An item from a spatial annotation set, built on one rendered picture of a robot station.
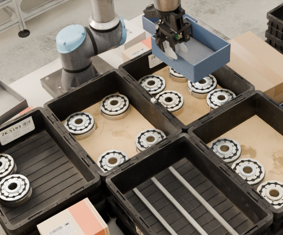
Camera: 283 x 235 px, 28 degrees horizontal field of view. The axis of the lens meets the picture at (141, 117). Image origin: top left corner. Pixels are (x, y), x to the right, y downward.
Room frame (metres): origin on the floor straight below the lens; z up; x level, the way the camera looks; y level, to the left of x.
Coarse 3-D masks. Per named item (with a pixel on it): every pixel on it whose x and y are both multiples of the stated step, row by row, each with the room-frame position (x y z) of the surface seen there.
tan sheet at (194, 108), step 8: (160, 72) 1.58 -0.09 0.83; (168, 72) 1.57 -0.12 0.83; (168, 80) 1.53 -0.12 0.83; (168, 88) 1.48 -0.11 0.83; (176, 88) 1.48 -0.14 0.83; (184, 88) 1.47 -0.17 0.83; (184, 96) 1.43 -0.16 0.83; (192, 96) 1.43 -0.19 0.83; (184, 104) 1.39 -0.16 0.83; (192, 104) 1.38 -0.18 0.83; (200, 104) 1.38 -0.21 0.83; (184, 112) 1.35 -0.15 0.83; (192, 112) 1.35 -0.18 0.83; (200, 112) 1.34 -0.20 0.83; (184, 120) 1.31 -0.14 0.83; (192, 120) 1.31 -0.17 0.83
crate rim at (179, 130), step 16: (96, 80) 1.47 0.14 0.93; (128, 80) 1.44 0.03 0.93; (64, 96) 1.41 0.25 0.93; (144, 96) 1.36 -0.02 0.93; (48, 112) 1.34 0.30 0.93; (160, 112) 1.27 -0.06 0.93; (64, 128) 1.25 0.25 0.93; (176, 128) 1.19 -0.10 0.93; (160, 144) 1.13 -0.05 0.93; (128, 160) 1.09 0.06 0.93
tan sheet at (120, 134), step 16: (96, 112) 1.41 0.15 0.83; (96, 128) 1.33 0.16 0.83; (112, 128) 1.32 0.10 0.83; (128, 128) 1.31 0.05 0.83; (144, 128) 1.30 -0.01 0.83; (80, 144) 1.27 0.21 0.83; (96, 144) 1.26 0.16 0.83; (112, 144) 1.25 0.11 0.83; (128, 144) 1.24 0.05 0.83; (96, 160) 1.19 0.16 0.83
